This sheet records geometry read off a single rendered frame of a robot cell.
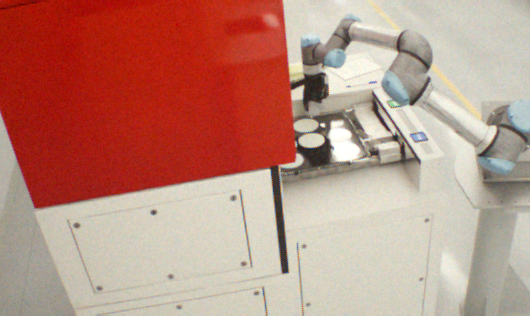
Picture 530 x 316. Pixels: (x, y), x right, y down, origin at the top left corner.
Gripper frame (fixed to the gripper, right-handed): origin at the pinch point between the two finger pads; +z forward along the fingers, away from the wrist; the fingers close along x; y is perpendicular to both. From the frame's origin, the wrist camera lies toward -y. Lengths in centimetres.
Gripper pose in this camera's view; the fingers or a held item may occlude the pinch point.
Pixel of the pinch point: (310, 115)
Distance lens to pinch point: 257.9
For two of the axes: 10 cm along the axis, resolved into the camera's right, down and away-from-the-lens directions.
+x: 4.9, -5.3, 6.9
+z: 0.9, 8.2, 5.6
